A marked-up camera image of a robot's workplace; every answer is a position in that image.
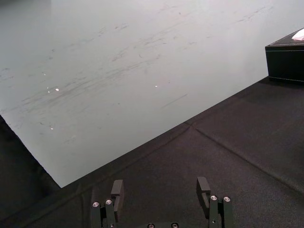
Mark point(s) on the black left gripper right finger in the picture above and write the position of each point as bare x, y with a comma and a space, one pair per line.
215, 209

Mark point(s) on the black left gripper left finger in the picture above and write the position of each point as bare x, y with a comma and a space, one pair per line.
109, 211

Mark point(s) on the black table cloth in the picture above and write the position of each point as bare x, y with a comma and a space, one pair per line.
190, 171

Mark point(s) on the black stitched tissue box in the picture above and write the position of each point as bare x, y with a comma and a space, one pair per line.
286, 60

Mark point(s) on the white tissue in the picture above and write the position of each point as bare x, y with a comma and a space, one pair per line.
298, 36

